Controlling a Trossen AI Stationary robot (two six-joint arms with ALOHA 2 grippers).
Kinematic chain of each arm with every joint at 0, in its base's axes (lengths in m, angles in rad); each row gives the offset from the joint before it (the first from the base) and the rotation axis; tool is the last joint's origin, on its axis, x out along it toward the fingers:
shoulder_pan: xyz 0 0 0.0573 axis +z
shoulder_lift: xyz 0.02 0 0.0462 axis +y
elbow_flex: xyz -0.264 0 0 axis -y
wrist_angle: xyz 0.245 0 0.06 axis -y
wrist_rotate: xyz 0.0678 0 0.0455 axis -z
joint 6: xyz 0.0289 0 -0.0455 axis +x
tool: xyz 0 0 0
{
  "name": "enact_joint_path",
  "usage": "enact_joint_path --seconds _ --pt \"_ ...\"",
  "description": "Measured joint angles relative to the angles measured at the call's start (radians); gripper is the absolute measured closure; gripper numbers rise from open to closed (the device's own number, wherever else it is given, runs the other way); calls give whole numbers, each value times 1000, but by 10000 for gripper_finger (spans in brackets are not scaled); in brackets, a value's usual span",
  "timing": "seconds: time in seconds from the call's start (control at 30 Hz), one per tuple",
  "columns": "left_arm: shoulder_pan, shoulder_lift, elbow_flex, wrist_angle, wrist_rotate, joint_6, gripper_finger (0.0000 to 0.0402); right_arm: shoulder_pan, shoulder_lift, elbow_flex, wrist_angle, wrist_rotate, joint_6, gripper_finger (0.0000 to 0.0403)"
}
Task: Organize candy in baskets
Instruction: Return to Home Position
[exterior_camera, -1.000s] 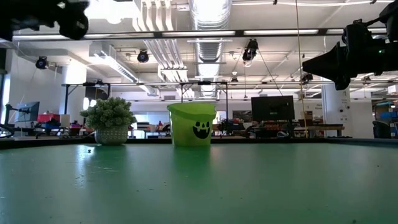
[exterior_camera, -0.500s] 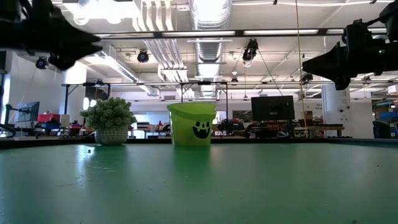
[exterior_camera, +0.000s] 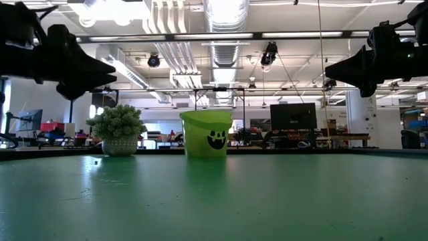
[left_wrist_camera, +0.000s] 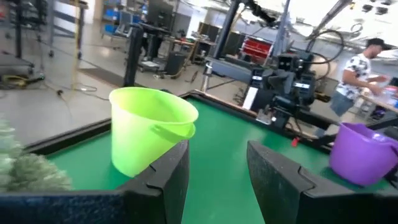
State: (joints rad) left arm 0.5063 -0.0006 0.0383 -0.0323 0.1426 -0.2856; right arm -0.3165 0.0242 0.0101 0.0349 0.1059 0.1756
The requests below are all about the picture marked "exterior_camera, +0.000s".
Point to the spiky pale green plant ball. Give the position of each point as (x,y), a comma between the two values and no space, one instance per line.
(117,127)

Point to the red box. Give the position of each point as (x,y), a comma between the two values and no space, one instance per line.
(51,127)

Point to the wooden desk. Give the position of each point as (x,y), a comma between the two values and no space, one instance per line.
(344,136)

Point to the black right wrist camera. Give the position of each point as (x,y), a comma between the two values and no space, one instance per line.
(382,35)

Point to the black workstation frame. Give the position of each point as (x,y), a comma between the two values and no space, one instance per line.
(104,97)

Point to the black computer monitor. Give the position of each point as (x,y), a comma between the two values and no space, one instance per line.
(293,116)

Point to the monitor on arm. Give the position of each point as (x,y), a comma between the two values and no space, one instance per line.
(30,120)

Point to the green felt mat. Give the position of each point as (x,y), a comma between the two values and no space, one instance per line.
(301,201)

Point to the long ceiling light rail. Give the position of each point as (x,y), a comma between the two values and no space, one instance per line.
(214,35)

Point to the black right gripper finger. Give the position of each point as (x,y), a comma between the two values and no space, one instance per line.
(354,67)
(368,87)

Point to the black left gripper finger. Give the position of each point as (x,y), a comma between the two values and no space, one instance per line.
(78,87)
(87,65)

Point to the black office chair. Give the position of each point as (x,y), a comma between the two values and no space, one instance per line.
(410,139)

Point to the black ceiling spot lamp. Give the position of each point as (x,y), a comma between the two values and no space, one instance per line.
(154,61)
(269,53)
(330,83)

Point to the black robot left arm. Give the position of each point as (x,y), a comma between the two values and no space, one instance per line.
(16,20)

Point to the silver ceiling duct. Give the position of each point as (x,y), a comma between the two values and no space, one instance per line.
(225,60)

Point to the lime green pumpkin-face bucket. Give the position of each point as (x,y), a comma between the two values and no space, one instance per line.
(204,140)

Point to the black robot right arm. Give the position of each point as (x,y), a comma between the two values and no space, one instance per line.
(421,20)

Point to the white round pillar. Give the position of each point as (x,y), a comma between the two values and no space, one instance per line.
(359,117)

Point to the black aluminium table frame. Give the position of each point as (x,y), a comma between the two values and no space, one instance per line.
(40,154)

